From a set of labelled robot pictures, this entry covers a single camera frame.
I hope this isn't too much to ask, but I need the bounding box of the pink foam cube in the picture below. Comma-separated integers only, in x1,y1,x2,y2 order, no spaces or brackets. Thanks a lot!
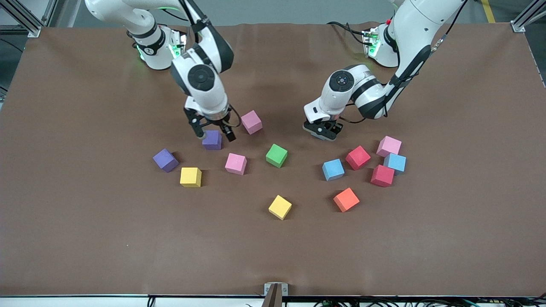
376,136,402,157
241,110,263,135
225,153,248,176

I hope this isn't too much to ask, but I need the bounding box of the orange foam cube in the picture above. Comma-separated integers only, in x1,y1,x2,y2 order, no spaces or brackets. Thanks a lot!
333,187,360,213

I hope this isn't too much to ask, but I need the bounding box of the purple foam cube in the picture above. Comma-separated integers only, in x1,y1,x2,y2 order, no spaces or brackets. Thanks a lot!
202,130,222,151
153,148,180,173

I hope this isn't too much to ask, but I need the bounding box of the red foam cube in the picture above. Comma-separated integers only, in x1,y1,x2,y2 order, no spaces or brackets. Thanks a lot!
370,165,395,188
345,145,372,171

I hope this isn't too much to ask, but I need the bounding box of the green foam cube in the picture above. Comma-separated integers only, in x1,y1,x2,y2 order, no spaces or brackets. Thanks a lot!
265,143,288,168

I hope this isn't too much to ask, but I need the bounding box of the yellow foam cube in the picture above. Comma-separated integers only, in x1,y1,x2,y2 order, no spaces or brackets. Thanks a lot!
268,195,293,220
180,167,202,188

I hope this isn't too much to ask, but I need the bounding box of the large table mat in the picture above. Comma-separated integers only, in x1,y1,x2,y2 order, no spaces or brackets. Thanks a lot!
0,21,546,298

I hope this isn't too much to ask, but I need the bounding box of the black arm base cable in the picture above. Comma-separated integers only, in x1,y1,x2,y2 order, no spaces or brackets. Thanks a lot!
326,20,369,45

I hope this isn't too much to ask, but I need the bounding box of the aluminium frame profile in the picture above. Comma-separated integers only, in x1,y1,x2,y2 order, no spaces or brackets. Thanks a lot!
42,0,59,27
0,0,42,38
511,0,546,33

